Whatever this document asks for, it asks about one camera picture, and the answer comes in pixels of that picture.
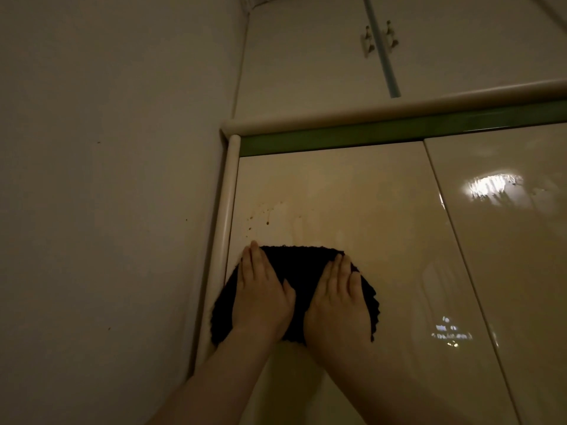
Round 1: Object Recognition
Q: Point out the person's left hand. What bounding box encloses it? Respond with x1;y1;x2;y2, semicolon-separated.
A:
232;240;297;342

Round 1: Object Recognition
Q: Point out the person's right hand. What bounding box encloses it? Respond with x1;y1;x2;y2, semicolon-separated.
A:
303;253;375;355

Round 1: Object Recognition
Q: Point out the black cleaning cloth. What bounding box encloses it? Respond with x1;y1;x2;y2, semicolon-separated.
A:
209;245;381;348

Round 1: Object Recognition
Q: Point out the person's left forearm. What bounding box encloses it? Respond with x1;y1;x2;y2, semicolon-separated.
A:
145;325;284;425

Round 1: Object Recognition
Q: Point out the person's right forearm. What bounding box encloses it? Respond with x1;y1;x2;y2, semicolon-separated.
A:
309;343;448;425

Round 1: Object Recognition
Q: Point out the stained cream glossy cabinet door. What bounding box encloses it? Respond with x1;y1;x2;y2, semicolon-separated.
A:
225;140;520;425

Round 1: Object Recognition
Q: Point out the clean cream glossy cabinet door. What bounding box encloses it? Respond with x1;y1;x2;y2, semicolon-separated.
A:
424;123;567;425

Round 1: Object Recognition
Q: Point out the green cabinet trim strip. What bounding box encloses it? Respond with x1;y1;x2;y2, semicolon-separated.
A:
239;99;567;158

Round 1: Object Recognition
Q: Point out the cream overhead cabinet door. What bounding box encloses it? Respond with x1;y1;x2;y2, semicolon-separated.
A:
233;0;392;123
371;0;567;102

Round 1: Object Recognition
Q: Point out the grey-blue cabinet divider strip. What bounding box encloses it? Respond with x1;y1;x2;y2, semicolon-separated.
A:
362;0;402;99

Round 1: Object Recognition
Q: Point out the cream rounded vertical cabinet post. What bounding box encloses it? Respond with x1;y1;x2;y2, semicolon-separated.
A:
194;134;242;370

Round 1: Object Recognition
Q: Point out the cream rounded horizontal cabinet rail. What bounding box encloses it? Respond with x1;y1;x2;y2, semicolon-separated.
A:
221;78;567;138

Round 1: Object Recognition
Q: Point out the metal cabinet door handle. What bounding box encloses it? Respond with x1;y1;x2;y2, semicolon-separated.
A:
384;20;400;53
361;25;376;59

